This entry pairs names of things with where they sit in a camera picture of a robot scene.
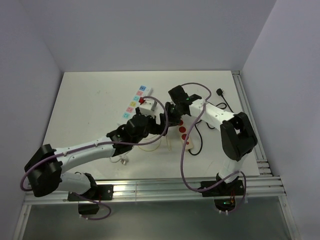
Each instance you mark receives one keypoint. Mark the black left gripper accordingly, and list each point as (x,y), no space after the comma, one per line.
(160,129)

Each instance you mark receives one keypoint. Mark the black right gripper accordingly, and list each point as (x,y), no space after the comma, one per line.
(173,121)

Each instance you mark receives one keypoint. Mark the beige red power strip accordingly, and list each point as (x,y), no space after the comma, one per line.
(182,131)

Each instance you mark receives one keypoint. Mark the white multicolour power strip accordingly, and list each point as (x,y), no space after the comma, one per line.
(134,102)

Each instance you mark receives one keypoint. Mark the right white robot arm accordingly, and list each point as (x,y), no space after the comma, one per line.
(238,138)

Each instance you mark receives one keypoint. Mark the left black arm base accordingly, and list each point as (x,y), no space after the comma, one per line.
(89,204)

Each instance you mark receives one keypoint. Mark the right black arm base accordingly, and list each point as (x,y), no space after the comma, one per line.
(228,197)

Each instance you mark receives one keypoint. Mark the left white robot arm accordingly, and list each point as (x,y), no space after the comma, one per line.
(48,169)

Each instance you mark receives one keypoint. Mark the aluminium right rail frame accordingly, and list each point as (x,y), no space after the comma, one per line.
(260,155)

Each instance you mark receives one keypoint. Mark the aluminium rail frame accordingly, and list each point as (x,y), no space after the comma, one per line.
(260,155)
(156,190)

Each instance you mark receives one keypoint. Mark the aluminium front rail frame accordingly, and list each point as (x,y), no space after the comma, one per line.
(156,190)

